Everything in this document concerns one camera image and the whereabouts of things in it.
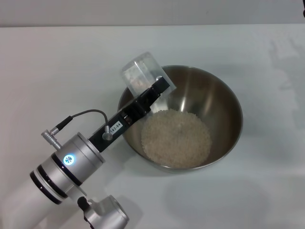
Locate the stainless steel mixing bowl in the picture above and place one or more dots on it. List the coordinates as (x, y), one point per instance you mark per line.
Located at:
(214, 95)

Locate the clear plastic cup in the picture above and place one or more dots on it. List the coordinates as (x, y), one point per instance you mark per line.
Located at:
(143, 62)

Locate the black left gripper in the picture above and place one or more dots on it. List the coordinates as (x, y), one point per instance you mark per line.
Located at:
(119, 128)

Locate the white rice grains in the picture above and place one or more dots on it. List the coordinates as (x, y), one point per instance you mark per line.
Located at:
(176, 138)

